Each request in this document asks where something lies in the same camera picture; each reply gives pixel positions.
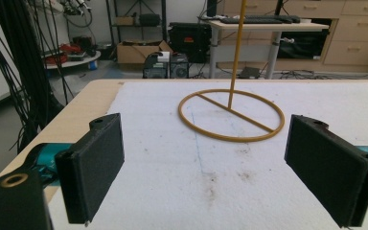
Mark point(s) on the wooden drawer cabinet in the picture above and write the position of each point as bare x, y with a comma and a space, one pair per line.
357, 38

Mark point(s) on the black equipment case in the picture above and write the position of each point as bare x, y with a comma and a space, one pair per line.
188, 38

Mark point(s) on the white foam mat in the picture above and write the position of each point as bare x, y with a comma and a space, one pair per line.
172, 159

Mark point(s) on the large cardboard box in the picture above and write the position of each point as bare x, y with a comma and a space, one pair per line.
131, 54

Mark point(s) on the round white cart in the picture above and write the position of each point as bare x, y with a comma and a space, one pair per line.
76, 61

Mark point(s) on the black keyboard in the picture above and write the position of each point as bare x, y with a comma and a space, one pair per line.
252, 20

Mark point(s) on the black metal shelf rack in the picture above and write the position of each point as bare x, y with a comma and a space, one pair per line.
163, 16

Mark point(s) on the small cardboard box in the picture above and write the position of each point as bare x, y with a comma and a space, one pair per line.
124, 20

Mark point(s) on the white desk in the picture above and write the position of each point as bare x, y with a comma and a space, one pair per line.
268, 27

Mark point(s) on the small white box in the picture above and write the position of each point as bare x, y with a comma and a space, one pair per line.
163, 57

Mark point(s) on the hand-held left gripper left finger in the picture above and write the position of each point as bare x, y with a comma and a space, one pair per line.
89, 166

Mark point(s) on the black computer tower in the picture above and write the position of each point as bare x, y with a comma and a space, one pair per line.
179, 67
155, 68

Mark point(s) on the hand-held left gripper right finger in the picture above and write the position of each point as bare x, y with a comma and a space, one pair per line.
326, 166

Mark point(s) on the black bag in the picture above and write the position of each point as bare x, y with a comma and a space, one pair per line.
149, 19

